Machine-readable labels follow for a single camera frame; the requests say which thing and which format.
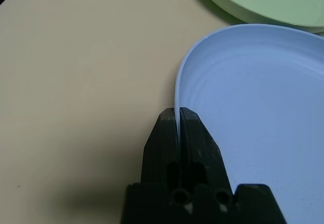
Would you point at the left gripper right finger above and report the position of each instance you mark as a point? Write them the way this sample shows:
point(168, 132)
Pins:
point(200, 153)

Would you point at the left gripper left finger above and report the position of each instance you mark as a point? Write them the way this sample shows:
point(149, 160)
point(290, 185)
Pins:
point(162, 145)

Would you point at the blue plate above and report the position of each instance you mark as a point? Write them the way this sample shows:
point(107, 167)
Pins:
point(253, 107)

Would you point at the green plate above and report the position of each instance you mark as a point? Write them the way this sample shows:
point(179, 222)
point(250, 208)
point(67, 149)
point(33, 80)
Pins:
point(265, 1)

